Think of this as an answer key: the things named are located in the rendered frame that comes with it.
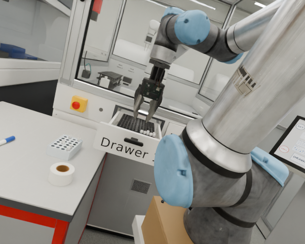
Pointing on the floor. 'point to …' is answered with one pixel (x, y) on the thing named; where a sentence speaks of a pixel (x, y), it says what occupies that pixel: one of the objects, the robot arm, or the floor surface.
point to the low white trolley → (38, 178)
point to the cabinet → (117, 189)
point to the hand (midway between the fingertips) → (141, 116)
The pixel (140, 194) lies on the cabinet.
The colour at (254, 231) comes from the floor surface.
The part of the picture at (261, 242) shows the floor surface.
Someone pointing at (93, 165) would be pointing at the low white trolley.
